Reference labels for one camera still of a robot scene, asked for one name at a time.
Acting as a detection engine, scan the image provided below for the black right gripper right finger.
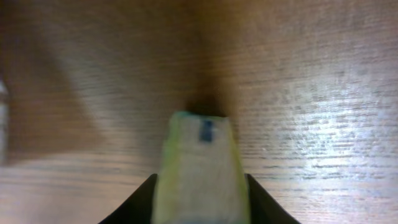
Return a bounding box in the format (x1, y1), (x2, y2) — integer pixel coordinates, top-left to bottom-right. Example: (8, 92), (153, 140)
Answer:
(245, 174), (300, 224)

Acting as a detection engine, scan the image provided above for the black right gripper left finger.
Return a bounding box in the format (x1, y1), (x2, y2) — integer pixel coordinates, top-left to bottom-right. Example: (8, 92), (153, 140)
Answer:
(99, 174), (158, 224)

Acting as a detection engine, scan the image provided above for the green tissue pack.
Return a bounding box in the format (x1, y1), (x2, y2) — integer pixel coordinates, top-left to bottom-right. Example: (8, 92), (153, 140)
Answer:
(151, 111), (251, 223)

